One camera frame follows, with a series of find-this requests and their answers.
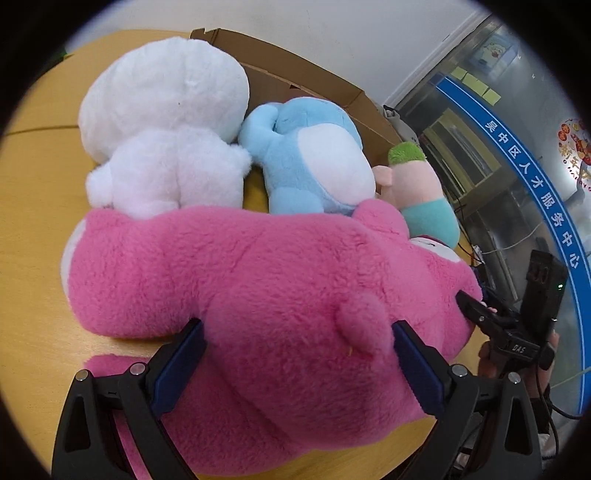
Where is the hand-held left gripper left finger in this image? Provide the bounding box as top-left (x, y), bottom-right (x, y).
top-left (51, 318), bottom-right (206, 480)

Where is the green-haired teal plush toy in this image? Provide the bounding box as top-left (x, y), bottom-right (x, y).
top-left (372, 142), bottom-right (461, 247)

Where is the person's right hand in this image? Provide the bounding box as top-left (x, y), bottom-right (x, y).
top-left (477, 331), bottom-right (560, 401)

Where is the blue band glass sign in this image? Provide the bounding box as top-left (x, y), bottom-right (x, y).
top-left (434, 74), bottom-right (591, 324)

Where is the black cable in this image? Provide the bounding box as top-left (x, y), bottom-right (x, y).
top-left (445, 182), bottom-right (490, 271)

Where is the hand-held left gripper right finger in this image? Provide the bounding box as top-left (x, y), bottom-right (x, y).
top-left (392, 320), bottom-right (543, 480)

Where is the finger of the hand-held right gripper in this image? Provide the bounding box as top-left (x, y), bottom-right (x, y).
top-left (456, 292), bottom-right (505, 341)

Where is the white plush toy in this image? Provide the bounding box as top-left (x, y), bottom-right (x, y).
top-left (78, 36), bottom-right (252, 220)

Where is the blue plush toy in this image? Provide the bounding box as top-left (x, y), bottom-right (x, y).
top-left (238, 97), bottom-right (377, 217)

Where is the cartoon poster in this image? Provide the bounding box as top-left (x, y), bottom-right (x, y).
top-left (471, 34), bottom-right (519, 80)

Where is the red glass sticker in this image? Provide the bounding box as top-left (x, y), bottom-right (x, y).
top-left (556, 117), bottom-right (591, 195)

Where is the grey cloth bag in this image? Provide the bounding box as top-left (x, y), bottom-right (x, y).
top-left (382, 105), bottom-right (419, 144)

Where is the cardboard box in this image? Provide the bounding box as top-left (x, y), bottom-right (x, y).
top-left (190, 28), bottom-right (403, 155)

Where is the pink plush bear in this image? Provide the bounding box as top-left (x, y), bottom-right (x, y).
top-left (61, 199), bottom-right (485, 480)

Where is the yellow shelf unit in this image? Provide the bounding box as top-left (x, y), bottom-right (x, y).
top-left (420, 108), bottom-right (505, 191)

